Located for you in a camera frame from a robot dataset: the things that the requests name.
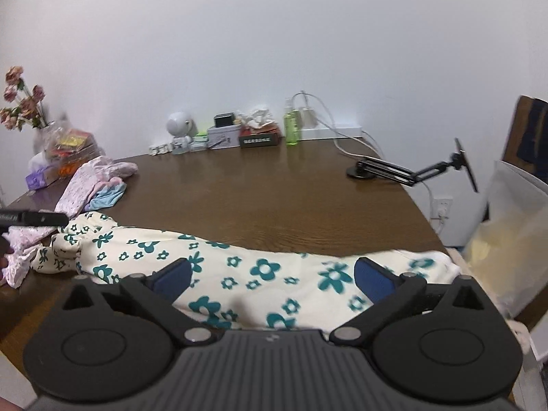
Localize white round robot toy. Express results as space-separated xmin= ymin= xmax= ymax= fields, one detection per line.
xmin=166 ymin=111 xmax=198 ymax=155

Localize dried pink rose bouquet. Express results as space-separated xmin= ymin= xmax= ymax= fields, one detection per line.
xmin=1 ymin=66 xmax=48 ymax=131

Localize white power strip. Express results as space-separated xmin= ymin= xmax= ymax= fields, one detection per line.
xmin=301 ymin=125 xmax=362 ymax=141

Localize cream green-flower garment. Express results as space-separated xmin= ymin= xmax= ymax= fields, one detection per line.
xmin=33 ymin=211 xmax=463 ymax=332

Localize person's left hand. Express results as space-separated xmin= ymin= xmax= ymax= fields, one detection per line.
xmin=0 ymin=232 xmax=14 ymax=269

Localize purple tissue box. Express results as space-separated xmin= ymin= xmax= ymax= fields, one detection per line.
xmin=25 ymin=165 xmax=60 ymax=191

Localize black red tissue box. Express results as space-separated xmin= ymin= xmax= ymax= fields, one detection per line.
xmin=236 ymin=106 xmax=282 ymax=149

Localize pink floral white garment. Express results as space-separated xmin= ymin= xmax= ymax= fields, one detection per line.
xmin=2 ymin=226 xmax=57 ymax=288

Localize green white small packs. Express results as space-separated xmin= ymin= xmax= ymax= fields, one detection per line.
xmin=189 ymin=133 xmax=209 ymax=152

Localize light blue garment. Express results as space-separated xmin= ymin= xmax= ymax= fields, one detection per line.
xmin=85 ymin=182 xmax=126 ymax=212

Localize grey tin box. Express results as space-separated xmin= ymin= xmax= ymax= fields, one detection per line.
xmin=207 ymin=124 xmax=241 ymax=150

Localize white plastic bag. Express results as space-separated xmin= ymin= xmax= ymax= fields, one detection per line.
xmin=463 ymin=161 xmax=547 ymax=316

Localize white charger adapter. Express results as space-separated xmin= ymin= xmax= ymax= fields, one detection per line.
xmin=300 ymin=92 xmax=317 ymax=129

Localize small white figurines row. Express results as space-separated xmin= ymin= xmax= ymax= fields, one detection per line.
xmin=149 ymin=143 xmax=173 ymax=156

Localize clear bag of snacks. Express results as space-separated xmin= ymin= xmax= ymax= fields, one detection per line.
xmin=34 ymin=120 xmax=104 ymax=165

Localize small black cube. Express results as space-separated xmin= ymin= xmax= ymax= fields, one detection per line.
xmin=214 ymin=112 xmax=236 ymax=128

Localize green spray bottle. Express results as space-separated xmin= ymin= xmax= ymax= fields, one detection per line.
xmin=283 ymin=98 xmax=301 ymax=146

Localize white cable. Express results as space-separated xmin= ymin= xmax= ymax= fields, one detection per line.
xmin=291 ymin=90 xmax=447 ymax=224

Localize white wall socket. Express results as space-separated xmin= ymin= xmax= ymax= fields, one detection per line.
xmin=431 ymin=197 xmax=453 ymax=221

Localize pink dotted garment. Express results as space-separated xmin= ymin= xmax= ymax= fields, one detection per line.
xmin=54 ymin=156 xmax=138 ymax=218

